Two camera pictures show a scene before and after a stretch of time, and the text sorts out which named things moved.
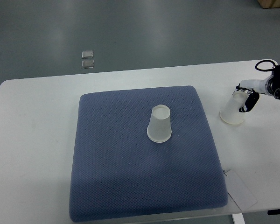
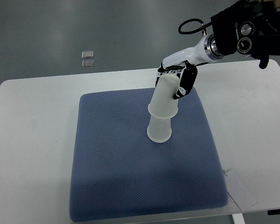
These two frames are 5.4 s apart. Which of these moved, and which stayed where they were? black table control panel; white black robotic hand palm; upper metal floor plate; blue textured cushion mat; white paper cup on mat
Moved: white black robotic hand palm
Stayed: black table control panel; white paper cup on mat; blue textured cushion mat; upper metal floor plate
